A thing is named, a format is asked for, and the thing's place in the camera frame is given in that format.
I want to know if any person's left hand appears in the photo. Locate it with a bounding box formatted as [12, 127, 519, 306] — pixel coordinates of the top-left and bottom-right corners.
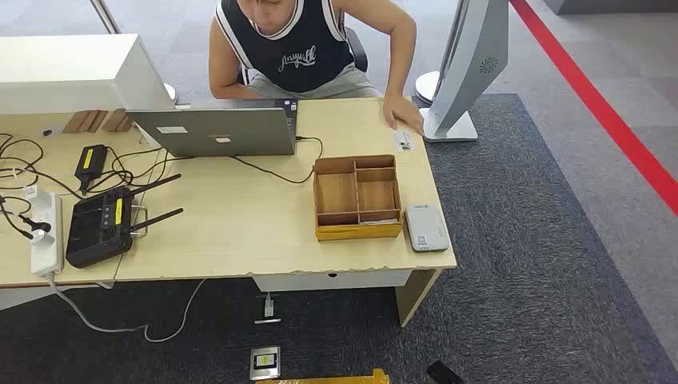
[382, 94, 425, 138]

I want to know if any wooden compartment organizer tray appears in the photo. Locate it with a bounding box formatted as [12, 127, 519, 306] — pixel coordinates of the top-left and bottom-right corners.
[312, 154, 404, 242]

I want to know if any person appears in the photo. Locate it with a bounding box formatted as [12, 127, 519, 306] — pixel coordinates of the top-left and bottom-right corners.
[208, 0, 425, 138]

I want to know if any round base pole stand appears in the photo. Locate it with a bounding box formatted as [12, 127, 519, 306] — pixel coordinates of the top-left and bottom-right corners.
[413, 71, 441, 106]
[89, 0, 178, 106]

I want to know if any black office chair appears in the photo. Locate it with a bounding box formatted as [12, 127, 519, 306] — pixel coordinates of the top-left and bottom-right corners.
[344, 25, 369, 74]

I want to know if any silver kiosk screen stand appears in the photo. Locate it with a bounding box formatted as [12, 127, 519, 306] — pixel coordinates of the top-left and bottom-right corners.
[421, 0, 511, 143]

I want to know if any grey laptop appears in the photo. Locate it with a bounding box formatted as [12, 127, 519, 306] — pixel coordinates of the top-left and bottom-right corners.
[126, 98, 299, 158]

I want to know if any red floor tape line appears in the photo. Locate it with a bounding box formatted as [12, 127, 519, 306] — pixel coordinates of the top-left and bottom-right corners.
[509, 0, 678, 218]

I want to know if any light wooden desk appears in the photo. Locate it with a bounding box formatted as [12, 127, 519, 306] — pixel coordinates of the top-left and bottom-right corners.
[0, 111, 160, 312]
[115, 98, 457, 328]

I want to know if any dark grey floor mat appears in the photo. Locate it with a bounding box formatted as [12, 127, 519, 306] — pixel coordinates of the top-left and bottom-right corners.
[0, 94, 678, 384]

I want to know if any dark grey base block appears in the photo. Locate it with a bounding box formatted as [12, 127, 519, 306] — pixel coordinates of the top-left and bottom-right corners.
[542, 0, 678, 16]

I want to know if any white floor plug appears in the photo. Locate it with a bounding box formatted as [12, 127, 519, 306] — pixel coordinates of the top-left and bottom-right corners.
[253, 292, 282, 326]

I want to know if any yellow taped board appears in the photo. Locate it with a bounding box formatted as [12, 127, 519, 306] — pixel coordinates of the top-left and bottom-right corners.
[257, 368, 390, 384]

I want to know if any wooden slotted block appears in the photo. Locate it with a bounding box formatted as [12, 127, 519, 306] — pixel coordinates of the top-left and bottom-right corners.
[102, 108, 134, 133]
[62, 110, 110, 134]

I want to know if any silver floor socket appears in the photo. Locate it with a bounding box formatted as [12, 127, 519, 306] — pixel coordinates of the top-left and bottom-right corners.
[249, 346, 281, 382]

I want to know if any black power adapter yellow label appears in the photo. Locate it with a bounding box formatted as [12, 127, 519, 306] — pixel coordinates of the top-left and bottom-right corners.
[74, 144, 109, 194]

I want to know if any black remote controller with antennas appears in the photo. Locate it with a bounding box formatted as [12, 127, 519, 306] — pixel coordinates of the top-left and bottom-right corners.
[66, 174, 185, 270]

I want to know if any white counter box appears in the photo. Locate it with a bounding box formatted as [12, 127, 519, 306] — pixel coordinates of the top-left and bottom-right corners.
[0, 33, 177, 116]

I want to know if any white power plug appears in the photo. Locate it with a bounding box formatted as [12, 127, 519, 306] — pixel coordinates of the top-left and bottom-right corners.
[29, 227, 57, 246]

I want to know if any black power plug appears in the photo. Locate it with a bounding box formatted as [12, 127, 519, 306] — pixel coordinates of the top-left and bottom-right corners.
[18, 214, 53, 234]

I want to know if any white power strip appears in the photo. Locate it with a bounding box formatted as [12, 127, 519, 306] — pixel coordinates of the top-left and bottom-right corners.
[30, 190, 65, 278]

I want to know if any black laptop power cable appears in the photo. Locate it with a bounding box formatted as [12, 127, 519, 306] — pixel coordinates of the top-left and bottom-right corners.
[230, 136, 325, 186]

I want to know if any black adapter cable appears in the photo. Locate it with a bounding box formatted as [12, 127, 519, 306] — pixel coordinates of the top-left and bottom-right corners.
[84, 148, 194, 194]

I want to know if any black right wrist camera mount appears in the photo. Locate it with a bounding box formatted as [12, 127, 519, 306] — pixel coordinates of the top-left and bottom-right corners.
[426, 361, 465, 384]

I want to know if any thin black looped cable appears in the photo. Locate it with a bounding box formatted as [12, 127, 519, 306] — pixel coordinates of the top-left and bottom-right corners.
[0, 133, 86, 202]

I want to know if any white power strip cable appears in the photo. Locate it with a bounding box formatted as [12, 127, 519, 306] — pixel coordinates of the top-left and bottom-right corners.
[47, 274, 208, 344]

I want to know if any black plug cable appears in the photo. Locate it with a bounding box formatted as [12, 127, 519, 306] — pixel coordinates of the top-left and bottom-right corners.
[0, 194, 33, 241]

